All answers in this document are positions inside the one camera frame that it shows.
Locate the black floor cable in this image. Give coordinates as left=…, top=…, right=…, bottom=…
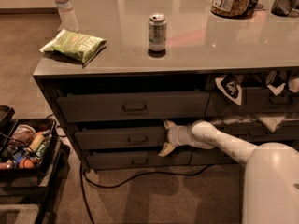
left=45, top=113, right=216, bottom=224

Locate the dark glass container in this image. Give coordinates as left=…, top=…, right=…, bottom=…
left=271, top=0, right=299, bottom=17

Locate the clear plastic water bottle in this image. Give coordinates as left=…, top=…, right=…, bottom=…
left=54, top=0, right=79, bottom=32

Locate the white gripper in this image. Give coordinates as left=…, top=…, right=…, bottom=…
left=159, top=119, right=195, bottom=157

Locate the grey drawer cabinet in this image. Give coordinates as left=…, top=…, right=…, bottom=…
left=34, top=0, right=299, bottom=171

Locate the black bin with groceries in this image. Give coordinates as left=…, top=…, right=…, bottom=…
left=0, top=119, right=58, bottom=175

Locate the black white snack bag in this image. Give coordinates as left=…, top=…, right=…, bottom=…
left=215, top=74, right=242, bottom=105

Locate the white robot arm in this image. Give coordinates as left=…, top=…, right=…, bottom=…
left=160, top=119, right=299, bottom=224

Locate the green chip bag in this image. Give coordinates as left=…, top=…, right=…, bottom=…
left=40, top=29, right=107, bottom=65

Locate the white paper in drawer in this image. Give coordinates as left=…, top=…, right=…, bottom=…
left=211, top=113, right=299, bottom=133

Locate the silver soda can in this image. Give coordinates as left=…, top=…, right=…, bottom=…
left=149, top=13, right=167, bottom=52

